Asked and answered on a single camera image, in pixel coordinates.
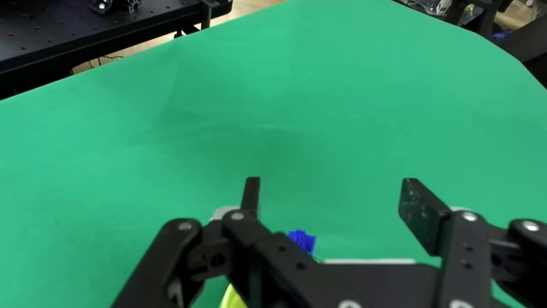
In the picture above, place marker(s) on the yellow-green cartoon mug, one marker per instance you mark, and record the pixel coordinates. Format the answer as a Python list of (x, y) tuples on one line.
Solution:
[(232, 298)]

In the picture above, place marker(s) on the white marker blue cap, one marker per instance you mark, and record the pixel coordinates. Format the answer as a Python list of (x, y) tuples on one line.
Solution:
[(300, 240)]

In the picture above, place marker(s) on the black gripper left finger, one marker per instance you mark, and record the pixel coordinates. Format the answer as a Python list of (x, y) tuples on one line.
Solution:
[(249, 267)]

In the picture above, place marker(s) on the green table cloth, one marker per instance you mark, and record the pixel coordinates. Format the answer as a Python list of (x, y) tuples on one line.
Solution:
[(283, 113)]

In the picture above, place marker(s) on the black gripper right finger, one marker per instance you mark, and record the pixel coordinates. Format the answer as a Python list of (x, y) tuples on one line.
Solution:
[(471, 262)]

